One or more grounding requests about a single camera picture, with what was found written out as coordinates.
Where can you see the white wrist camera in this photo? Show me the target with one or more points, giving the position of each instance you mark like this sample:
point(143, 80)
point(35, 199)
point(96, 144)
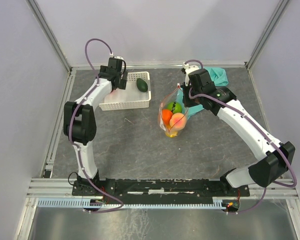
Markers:
point(187, 69)
point(116, 57)

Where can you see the toy peach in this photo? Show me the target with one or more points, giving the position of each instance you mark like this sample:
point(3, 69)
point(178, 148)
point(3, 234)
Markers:
point(178, 121)

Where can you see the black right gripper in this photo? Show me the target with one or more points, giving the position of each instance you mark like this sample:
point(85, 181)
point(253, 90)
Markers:
point(185, 89)

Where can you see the white perforated plastic basket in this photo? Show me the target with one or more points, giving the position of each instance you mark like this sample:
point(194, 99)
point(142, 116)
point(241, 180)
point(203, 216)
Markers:
point(131, 97)

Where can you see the toy orange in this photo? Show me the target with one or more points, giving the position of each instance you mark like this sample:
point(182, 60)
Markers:
point(166, 116)

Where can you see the dark green toy avocado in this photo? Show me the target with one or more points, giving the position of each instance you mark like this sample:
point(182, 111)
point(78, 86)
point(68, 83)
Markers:
point(141, 85)

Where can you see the teal cloth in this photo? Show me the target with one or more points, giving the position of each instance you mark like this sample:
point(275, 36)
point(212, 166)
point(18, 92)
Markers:
point(218, 76)

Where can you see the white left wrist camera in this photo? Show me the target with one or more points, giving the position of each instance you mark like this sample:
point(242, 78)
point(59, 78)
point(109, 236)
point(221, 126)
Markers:
point(116, 57)

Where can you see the yellow toy lemon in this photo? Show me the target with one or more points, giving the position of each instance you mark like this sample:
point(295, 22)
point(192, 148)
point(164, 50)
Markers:
point(171, 134)

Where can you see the clear zip top bag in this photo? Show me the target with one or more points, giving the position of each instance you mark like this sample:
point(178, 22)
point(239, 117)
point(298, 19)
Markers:
point(166, 100)

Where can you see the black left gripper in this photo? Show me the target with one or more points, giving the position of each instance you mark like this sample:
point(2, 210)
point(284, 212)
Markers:
point(123, 80)

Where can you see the green toy watermelon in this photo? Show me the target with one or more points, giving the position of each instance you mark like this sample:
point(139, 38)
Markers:
point(175, 107)

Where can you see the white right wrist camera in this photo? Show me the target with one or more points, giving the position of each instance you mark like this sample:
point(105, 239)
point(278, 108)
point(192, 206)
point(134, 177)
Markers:
point(187, 69)

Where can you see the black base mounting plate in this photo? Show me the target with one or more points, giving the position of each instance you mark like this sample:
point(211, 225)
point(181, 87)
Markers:
point(84, 188)

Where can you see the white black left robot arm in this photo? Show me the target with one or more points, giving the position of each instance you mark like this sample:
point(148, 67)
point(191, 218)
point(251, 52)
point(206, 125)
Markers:
point(79, 123)

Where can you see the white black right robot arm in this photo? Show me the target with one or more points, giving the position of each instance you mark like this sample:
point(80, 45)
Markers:
point(273, 157)

